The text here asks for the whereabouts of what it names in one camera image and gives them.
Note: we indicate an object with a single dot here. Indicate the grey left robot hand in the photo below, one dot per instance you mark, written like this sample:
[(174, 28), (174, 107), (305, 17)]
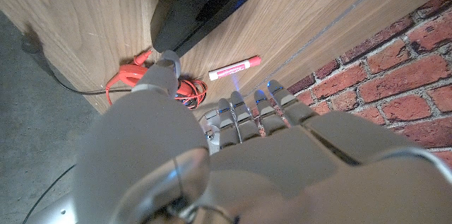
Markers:
[(282, 167)]

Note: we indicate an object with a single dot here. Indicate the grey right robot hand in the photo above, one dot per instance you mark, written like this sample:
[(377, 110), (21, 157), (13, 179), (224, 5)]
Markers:
[(212, 128)]

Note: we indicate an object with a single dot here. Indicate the black stapler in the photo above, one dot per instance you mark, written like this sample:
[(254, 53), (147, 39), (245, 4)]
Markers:
[(190, 8)]

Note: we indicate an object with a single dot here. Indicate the white marker with red cap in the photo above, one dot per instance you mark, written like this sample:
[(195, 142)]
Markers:
[(233, 69)]

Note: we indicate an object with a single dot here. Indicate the red clamp meter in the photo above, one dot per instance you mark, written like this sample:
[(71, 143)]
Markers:
[(127, 73)]

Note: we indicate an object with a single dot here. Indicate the black test probe lead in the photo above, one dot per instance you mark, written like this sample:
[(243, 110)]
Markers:
[(88, 92)]

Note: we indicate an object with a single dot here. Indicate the printed red brick backdrop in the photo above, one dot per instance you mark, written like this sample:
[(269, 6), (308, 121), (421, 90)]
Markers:
[(388, 82)]

